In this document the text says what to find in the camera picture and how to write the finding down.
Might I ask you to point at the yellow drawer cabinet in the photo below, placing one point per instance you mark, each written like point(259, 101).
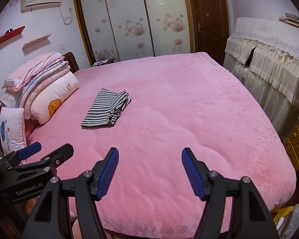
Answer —
point(297, 142)

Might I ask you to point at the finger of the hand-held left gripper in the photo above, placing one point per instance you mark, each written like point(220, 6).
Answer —
point(31, 148)
point(62, 151)

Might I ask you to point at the floral sliding door wardrobe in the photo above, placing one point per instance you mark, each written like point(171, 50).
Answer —
point(129, 17)

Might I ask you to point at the brown wooden door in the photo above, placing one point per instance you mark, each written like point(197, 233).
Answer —
point(209, 17)

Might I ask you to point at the pink embroidered pillow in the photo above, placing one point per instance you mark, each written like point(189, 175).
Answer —
point(12, 132)

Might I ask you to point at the red wall shelf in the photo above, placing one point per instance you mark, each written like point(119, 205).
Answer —
point(8, 36)

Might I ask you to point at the pink ruffled folded quilt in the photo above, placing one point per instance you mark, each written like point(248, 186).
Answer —
point(35, 69)

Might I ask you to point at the white wall air conditioner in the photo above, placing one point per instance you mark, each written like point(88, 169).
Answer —
point(42, 1)

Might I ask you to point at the pink flower print quilt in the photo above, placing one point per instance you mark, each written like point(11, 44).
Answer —
point(54, 92)

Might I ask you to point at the light wooden wall shelf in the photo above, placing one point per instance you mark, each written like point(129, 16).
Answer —
point(37, 42)

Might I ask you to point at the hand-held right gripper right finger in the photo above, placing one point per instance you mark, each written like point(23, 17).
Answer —
point(191, 174)

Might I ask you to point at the stack of books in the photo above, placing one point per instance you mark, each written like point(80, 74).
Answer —
point(294, 21)

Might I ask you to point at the wooden nightstand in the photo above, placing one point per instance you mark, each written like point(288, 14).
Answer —
point(102, 62)

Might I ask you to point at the navy white striped shirt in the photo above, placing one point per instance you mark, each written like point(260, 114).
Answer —
point(107, 109)

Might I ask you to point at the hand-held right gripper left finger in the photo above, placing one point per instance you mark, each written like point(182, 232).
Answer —
point(108, 171)

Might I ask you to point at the brown wooden headboard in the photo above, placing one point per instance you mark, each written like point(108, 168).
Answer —
point(73, 62)

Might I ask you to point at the pink fleece blanket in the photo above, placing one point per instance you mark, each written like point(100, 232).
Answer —
point(177, 117)

